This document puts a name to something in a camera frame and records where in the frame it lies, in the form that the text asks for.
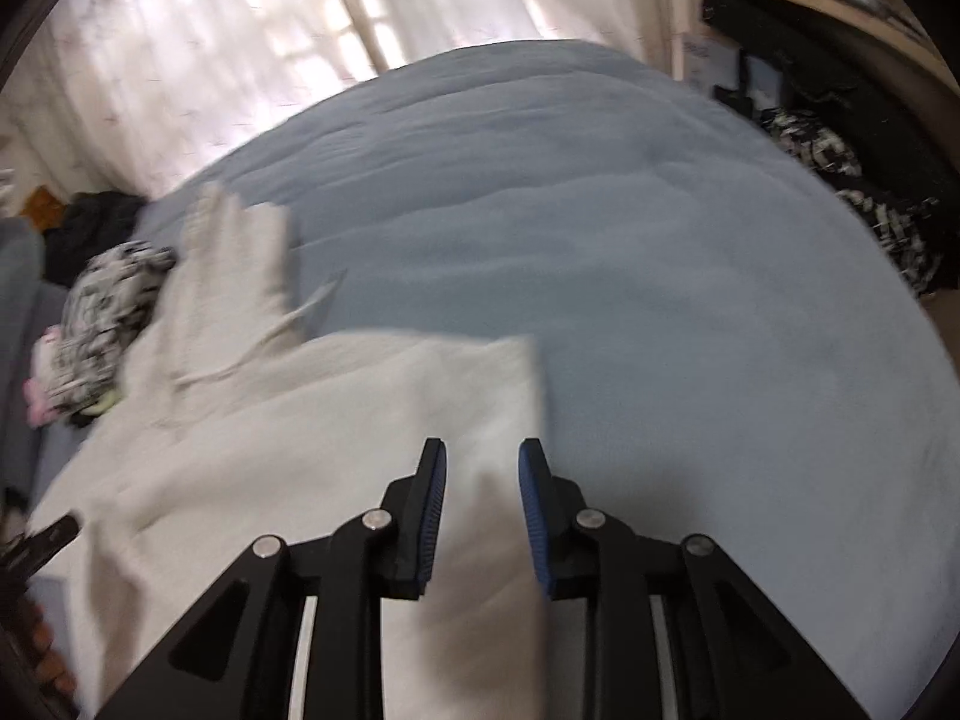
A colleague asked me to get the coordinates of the white and pink plush toy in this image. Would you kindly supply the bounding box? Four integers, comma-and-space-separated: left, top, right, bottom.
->
22, 326, 65, 428

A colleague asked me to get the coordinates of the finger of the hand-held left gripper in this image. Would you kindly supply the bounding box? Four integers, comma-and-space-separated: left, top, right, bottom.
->
0, 514, 82, 578

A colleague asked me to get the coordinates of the dark clothes pile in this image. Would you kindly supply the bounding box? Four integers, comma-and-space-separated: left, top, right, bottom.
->
43, 191, 147, 290

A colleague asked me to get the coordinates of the pale grey-white hoodie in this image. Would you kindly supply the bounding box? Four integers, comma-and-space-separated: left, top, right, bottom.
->
26, 180, 548, 720

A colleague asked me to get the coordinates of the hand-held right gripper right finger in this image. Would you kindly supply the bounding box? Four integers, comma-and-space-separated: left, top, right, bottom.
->
517, 436, 872, 720

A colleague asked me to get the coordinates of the sheer white patterned curtain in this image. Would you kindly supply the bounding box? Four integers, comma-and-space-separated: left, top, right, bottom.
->
0, 0, 695, 200

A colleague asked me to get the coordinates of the white box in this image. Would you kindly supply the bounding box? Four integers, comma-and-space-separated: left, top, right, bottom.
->
679, 30, 713, 87

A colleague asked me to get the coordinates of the wooden bookshelf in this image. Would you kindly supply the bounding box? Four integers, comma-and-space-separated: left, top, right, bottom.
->
690, 0, 960, 113

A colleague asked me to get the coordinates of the grey-blue pillow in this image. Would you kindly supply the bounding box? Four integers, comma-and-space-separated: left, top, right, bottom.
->
0, 217, 47, 428

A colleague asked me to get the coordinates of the light blue fleece blanket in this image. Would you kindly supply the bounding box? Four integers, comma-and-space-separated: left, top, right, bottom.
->
0, 37, 957, 720

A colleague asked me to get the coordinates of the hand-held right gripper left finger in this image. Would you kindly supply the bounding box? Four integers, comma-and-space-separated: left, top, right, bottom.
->
96, 437, 449, 720

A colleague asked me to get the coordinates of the black-and-white patterned garment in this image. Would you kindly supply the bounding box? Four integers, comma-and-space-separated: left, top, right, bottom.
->
60, 240, 177, 425

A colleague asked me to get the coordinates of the black-and-white patterned cloth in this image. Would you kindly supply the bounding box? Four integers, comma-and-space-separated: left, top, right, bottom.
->
757, 109, 946, 293

